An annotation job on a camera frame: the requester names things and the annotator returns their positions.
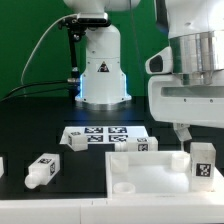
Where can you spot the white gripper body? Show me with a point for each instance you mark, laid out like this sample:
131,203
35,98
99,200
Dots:
170,101

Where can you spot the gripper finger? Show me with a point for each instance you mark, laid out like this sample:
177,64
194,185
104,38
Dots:
182,131

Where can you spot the white square tabletop tray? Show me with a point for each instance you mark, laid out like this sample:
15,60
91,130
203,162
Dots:
154,173

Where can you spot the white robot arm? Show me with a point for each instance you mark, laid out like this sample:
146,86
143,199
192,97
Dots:
187,76

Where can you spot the white sheet with markers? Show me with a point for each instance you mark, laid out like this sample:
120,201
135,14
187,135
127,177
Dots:
105,134

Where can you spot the white left fence piece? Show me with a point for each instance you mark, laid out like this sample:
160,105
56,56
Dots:
1,166

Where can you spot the white front fence bar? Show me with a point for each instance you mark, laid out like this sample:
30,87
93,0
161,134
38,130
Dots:
159,210

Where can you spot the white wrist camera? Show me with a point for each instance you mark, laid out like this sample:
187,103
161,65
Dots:
160,63

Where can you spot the black camera stand pole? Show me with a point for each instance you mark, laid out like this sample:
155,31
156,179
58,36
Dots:
74,88

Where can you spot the camera on stand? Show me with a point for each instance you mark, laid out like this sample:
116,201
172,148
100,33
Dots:
82,19

